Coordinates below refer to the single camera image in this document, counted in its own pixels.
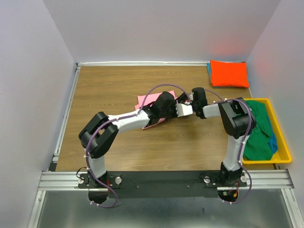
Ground pink t shirt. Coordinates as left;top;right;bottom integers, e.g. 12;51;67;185
135;91;177;129

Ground folded orange t shirt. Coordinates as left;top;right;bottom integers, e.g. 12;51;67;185
210;60;249;88

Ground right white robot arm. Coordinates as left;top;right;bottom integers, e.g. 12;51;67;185
191;87;256;186

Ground folded blue t shirt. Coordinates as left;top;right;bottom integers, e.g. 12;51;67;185
207;62;211;81

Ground yellow plastic bin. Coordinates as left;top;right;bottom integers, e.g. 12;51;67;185
243;98;292;165

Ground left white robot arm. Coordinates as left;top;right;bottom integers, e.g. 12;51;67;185
78;91;179;188

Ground blue t shirt in bin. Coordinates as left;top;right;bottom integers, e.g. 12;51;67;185
267;117;278;154

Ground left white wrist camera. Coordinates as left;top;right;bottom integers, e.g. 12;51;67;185
176;104;193;117

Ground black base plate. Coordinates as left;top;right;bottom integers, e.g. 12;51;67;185
77;171;247;205

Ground green t shirt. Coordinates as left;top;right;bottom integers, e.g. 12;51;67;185
244;100;273;161

